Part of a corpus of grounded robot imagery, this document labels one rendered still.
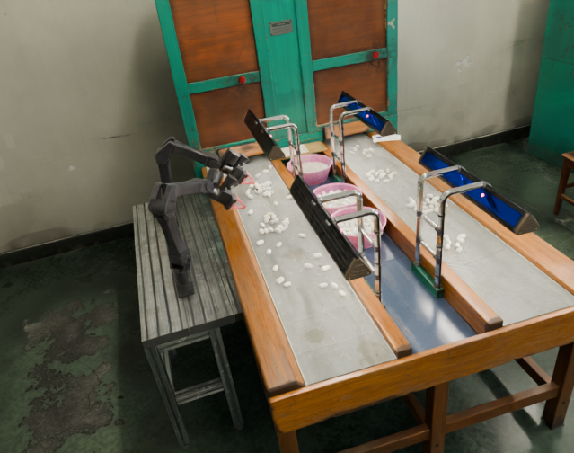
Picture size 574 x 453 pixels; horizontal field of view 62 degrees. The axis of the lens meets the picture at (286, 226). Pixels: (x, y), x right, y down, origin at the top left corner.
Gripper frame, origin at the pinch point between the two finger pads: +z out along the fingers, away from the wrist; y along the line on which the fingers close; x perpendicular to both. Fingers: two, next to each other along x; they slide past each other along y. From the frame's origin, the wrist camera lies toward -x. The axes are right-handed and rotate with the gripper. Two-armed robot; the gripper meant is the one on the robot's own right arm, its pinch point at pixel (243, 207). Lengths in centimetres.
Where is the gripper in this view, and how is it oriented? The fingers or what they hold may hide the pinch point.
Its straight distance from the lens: 224.7
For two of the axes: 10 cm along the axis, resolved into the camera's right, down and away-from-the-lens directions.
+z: 8.1, 3.6, 4.7
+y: -2.7, -4.8, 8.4
